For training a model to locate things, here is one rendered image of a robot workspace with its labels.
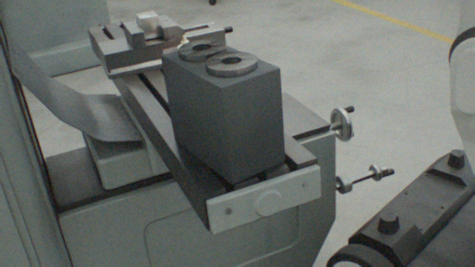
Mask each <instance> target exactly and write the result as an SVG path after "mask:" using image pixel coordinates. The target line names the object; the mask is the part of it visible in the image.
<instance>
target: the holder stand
mask: <svg viewBox="0 0 475 267"><path fill-rule="evenodd" d="M161 59H162V64H163V72H164V77H165V82H166V90H167V94H168V103H169V107H170V111H171V120H172V125H173V129H174V139H175V140H176V141H177V142H179V143H180V144H181V145H182V146H183V147H184V148H186V149H187V150H189V151H190V152H191V153H193V154H194V155H195V156H196V157H197V158H199V159H200V160H201V161H203V162H204V163H206V164H207V165H208V166H209V167H210V168H212V169H213V170H214V171H216V172H217V173H218V174H219V175H221V176H222V177H223V178H224V179H225V180H226V181H227V182H229V183H230V184H231V185H234V184H236V183H238V182H241V181H243V180H245V179H248V178H250V177H252V176H254V175H256V174H259V173H260V172H262V171H265V170H267V169H269V168H272V167H274V166H276V165H278V164H280V163H282V162H284V161H285V148H284V123H283V109H282V95H281V70H280V68H279V67H277V66H275V65H273V64H270V63H268V62H265V61H264V60H261V59H259V58H258V57H257V56H256V55H255V54H253V53H249V52H244V51H240V50H237V49H235V48H231V47H228V46H226V43H224V42H222V41H219V40H214V39H205V40H197V41H194V42H189V43H186V44H183V45H182V46H180V48H179V50H177V51H174V52H172V53H165V54H162V55H161Z"/></svg>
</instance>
